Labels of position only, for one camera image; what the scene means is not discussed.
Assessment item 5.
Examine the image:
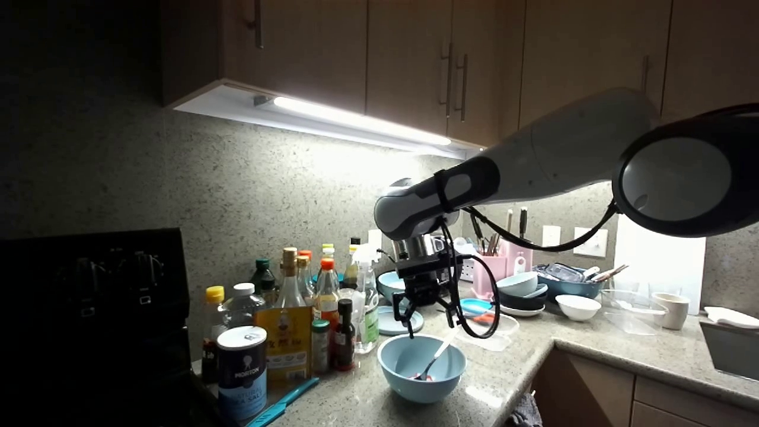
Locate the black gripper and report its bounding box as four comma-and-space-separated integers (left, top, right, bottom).
392, 252, 465, 342

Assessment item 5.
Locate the small light blue bowl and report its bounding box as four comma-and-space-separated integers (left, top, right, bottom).
374, 331, 467, 405

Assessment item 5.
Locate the clear plastic container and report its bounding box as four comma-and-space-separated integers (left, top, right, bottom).
445, 308, 522, 355

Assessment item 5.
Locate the grey blue bowl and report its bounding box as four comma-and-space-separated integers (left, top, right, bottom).
499, 269, 547, 295

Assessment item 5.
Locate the black bowl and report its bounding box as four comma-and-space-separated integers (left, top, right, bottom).
495, 282, 552, 312

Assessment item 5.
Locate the small white bowl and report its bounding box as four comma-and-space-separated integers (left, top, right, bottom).
552, 292, 605, 322

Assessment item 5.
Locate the clear glass container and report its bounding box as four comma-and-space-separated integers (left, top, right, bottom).
605, 279, 669, 326

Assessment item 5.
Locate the light blue round plate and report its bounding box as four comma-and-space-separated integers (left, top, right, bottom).
374, 304, 426, 338

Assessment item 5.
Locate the bright blue round lid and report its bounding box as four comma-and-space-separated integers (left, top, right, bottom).
460, 294, 499, 319

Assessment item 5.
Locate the clear spray bottle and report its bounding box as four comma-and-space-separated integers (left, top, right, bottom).
349, 241, 384, 355

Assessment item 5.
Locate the pink utensil holder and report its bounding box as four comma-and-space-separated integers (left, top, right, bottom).
471, 248, 509, 282

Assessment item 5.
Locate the white plate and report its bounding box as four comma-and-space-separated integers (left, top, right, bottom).
495, 298, 550, 319

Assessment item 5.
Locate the small dark sauce bottle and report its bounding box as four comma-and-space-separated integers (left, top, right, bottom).
327, 295, 358, 375

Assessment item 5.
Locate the tall bottle with black cap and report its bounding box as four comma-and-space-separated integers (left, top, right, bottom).
343, 233, 366, 279

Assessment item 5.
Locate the orange cap sauce bottle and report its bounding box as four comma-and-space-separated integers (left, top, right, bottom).
294, 248, 317, 305
310, 256, 343, 326

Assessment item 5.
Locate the pink knife block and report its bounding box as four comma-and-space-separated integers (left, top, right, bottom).
500, 235, 538, 276

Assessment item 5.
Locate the small green lid jar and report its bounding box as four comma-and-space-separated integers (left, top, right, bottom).
308, 317, 333, 376

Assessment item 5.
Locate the dark pan with dishes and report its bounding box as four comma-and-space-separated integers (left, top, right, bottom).
537, 261, 605, 301

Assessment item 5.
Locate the grey hanging towel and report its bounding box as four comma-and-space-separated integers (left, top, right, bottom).
508, 388, 547, 427

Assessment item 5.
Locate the large amber bottle yellow label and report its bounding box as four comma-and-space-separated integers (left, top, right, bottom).
253, 244, 317, 392

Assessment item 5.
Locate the dark green glass bottle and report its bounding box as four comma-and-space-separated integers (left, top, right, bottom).
248, 256, 280, 304

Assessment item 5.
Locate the white cap bottle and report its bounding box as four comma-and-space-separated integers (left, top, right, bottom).
228, 279, 269, 331

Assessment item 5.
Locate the brown lower cabinet door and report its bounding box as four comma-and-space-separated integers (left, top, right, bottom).
547, 352, 639, 427

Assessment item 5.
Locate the dark can with white lid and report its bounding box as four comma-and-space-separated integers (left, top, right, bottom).
214, 322, 271, 424

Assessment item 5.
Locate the white under cabinet light bar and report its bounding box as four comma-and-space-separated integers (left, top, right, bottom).
171, 75, 486, 160

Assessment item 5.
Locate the white cutting board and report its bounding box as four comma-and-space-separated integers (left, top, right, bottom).
611, 216, 710, 316

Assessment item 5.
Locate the white mug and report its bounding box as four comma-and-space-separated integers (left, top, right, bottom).
655, 292, 693, 331

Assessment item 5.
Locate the brown wooden cabinet door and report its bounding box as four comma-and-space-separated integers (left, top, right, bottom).
366, 0, 460, 138
669, 0, 759, 121
222, 0, 369, 113
454, 0, 508, 148
519, 0, 673, 128

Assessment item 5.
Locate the brown lower drawer front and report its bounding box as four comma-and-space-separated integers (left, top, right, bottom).
632, 375, 759, 427

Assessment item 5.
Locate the white folded cloth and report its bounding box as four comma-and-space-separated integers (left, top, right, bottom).
699, 304, 759, 331

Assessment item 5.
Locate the dark dish basin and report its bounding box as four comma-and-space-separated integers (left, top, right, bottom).
697, 317, 759, 381

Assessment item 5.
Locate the black stove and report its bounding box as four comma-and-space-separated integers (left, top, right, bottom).
0, 224, 194, 427

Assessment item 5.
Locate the orange handled peeler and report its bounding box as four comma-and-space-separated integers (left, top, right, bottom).
467, 308, 505, 326

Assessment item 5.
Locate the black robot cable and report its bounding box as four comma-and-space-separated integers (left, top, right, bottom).
431, 199, 624, 342

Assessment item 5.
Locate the white double wall outlet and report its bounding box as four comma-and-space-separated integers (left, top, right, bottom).
571, 224, 610, 261

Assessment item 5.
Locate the teal handled tool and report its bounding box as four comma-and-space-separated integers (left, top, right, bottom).
243, 371, 322, 427

